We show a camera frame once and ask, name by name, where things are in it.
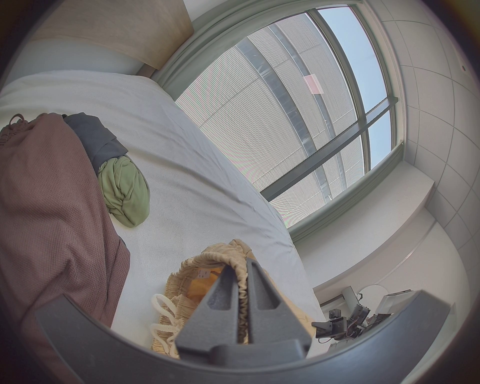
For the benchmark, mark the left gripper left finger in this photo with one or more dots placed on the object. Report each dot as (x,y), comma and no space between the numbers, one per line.
(210,326)

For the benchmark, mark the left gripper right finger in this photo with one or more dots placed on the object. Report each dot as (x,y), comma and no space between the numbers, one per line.
(270,322)

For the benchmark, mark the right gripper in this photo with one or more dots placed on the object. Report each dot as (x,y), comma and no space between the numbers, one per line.
(322,330)

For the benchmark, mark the tan shorts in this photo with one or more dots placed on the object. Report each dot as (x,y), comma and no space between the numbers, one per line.
(210,257)

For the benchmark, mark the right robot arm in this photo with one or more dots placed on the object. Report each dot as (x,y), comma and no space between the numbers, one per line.
(360,315)

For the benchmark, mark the bed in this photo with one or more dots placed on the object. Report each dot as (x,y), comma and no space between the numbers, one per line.
(187,157)

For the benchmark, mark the grey-green curtain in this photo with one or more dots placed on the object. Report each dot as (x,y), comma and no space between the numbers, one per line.
(202,45)
(330,202)

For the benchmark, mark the green garment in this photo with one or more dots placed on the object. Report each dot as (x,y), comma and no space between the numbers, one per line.
(123,191)

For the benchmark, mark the brown shorts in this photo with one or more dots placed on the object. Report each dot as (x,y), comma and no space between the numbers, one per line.
(48,206)

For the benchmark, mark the window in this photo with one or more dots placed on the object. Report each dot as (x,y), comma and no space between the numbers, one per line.
(281,112)

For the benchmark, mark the black garment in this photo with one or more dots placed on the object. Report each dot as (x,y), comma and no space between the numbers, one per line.
(93,138)

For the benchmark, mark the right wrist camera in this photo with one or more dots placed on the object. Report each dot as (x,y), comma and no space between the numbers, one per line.
(337,315)

